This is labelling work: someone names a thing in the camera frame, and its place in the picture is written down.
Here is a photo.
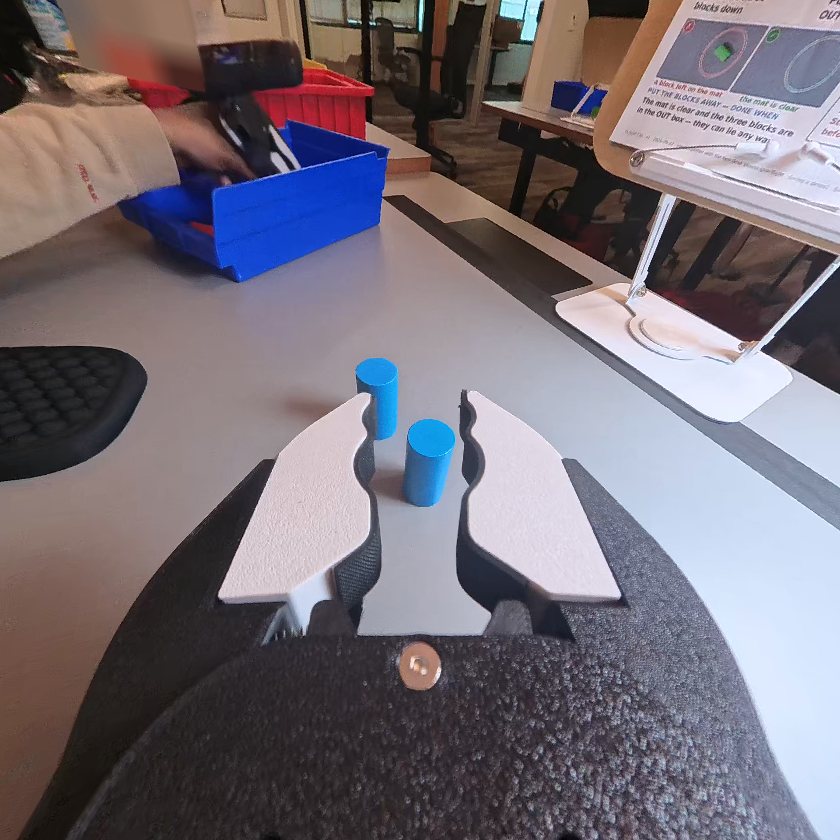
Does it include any red plastic bin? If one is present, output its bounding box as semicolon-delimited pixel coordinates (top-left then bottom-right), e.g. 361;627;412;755
126;68;375;142

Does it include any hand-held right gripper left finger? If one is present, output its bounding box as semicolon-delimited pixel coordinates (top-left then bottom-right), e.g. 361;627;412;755
217;392;383;634

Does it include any printed instruction sheet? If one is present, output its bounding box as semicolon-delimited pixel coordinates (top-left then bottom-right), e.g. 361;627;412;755
609;0;840;212

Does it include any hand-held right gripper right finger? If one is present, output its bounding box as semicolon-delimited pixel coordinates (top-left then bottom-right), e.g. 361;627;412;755
456;388;624;605

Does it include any person's left hand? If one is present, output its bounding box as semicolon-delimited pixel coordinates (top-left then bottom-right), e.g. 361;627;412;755
154;105;258;186

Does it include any wooden desk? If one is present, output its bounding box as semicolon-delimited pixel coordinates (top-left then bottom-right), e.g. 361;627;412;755
481;98;614;221

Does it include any blue plastic bin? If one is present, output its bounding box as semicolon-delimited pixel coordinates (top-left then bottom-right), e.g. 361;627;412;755
117;119;391;284
550;79;609;120

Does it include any black mesh wrist rest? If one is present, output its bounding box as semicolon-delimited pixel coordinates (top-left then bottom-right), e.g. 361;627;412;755
0;346;149;483

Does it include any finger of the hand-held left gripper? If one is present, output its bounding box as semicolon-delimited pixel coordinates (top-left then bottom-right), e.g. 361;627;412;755
266;125;304;175

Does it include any blue wooden cylinder block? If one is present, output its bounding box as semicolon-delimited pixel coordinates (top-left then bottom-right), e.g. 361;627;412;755
354;357;400;441
402;418;457;508

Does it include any white document stand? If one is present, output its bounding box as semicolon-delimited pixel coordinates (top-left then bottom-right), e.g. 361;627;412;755
554;0;840;424

